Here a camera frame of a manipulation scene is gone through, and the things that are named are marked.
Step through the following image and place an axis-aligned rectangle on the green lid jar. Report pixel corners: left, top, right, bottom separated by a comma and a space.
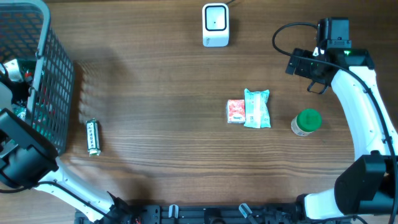
291, 109, 322, 137

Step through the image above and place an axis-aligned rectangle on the teal tissue pack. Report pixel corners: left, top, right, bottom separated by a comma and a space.
244, 89, 271, 129

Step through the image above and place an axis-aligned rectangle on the orange small snack box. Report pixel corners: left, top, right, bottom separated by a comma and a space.
226, 100, 246, 123

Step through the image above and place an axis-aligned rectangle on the white green candy pack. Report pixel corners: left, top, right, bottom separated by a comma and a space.
86, 118, 101, 156

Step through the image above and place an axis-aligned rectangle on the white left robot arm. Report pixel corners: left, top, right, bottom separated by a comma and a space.
1, 84, 132, 223

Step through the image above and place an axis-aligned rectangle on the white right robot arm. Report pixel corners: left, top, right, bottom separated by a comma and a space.
286, 17, 397, 223

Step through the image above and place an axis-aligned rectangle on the white barcode scanner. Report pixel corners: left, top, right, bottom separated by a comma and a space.
201, 2, 229, 47

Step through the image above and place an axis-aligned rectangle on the grey plastic shopping basket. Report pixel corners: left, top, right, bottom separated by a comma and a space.
1, 0, 75, 154

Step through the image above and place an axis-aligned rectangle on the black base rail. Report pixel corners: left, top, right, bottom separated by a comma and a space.
74, 202, 305, 224

